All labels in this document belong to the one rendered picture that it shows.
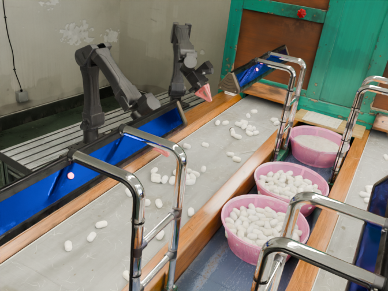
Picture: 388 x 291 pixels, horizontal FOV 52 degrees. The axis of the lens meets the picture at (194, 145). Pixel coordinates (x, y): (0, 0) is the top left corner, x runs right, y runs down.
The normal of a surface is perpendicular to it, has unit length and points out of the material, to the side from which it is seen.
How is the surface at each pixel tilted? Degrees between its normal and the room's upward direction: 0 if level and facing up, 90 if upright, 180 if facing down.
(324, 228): 0
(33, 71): 90
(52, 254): 0
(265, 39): 90
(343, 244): 0
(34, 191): 58
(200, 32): 90
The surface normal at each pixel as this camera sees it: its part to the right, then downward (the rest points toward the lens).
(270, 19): -0.48, 0.36
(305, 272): 0.11, -0.88
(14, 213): 0.80, -0.21
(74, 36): 0.82, 0.34
